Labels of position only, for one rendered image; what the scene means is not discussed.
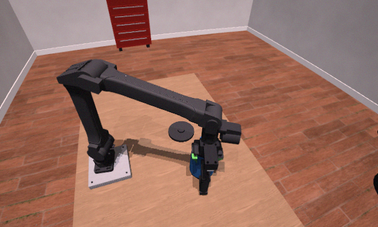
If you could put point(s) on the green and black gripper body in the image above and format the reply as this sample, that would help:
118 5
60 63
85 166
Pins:
195 148

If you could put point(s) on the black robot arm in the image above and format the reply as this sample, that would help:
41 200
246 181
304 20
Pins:
99 75

